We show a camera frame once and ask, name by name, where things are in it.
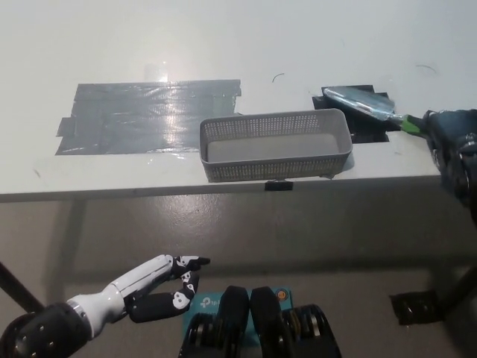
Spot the black floor tape patch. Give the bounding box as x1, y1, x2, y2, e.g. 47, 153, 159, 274
388, 289, 448, 326

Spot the grey perforated plastic basket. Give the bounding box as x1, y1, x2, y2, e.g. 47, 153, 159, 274
199, 108, 353, 183

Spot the teal box with black feet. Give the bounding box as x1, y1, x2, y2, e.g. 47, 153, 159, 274
177, 285, 342, 358

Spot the black diagonal table leg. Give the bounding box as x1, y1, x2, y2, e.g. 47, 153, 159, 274
445, 264, 477, 311
0, 260, 44, 313

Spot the large grey duct tape patch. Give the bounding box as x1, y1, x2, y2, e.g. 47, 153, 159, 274
54, 78, 243, 156

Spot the small black tape strip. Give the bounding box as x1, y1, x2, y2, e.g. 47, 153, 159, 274
265, 180, 294, 192

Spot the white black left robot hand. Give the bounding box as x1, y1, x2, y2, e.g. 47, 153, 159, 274
69, 254, 212, 339

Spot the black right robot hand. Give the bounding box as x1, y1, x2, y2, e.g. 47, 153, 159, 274
423, 108, 477, 191

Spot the teal tp-link box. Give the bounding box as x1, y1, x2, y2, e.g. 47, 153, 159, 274
181, 286, 291, 342

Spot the steel garden trowel green-black handle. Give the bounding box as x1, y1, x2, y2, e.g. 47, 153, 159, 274
322, 86, 428, 134

